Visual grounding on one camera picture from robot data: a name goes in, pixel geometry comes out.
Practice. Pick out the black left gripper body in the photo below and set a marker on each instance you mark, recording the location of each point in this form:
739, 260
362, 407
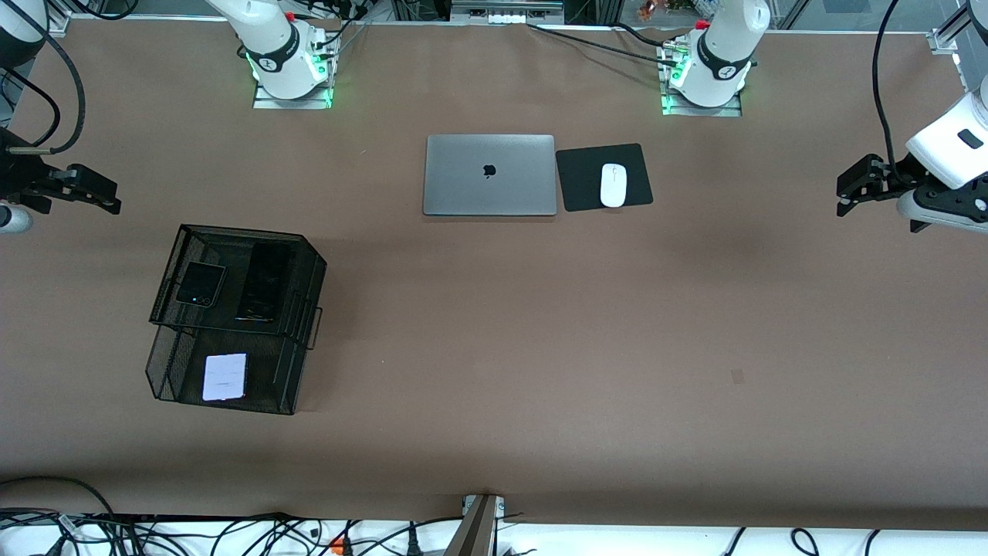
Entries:
895, 184

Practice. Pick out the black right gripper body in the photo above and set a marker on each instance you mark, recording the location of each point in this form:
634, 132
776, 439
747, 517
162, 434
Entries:
21, 181

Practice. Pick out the small black flip phone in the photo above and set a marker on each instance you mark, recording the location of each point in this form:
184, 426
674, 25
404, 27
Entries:
199, 285

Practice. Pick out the long black smartphone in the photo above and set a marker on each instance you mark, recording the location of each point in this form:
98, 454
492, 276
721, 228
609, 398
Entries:
264, 282

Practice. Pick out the lavender white flip phone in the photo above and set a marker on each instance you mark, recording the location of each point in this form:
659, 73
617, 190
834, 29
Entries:
225, 377

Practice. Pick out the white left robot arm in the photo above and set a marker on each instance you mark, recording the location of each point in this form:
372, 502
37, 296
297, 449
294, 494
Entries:
722, 46

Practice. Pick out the white computer mouse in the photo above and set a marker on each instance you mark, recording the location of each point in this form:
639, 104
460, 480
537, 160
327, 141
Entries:
614, 185

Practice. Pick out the black mesh two-tier tray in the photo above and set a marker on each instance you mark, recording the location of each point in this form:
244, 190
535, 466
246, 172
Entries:
270, 378

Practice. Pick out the black mouse pad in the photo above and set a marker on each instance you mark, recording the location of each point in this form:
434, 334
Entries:
579, 177

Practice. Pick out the silver closed laptop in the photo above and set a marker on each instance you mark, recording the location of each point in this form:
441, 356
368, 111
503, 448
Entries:
463, 181

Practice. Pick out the grey metal connector panel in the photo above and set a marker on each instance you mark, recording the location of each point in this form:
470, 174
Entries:
505, 9

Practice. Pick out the aluminium frame profile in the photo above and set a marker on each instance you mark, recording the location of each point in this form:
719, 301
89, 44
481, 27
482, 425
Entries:
58, 19
943, 38

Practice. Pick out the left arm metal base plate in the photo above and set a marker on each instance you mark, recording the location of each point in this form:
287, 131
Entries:
679, 112

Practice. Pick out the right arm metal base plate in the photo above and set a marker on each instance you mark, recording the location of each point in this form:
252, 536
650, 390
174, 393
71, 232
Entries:
270, 103

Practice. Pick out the grey metal camera mount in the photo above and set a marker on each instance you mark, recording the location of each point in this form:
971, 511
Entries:
475, 533

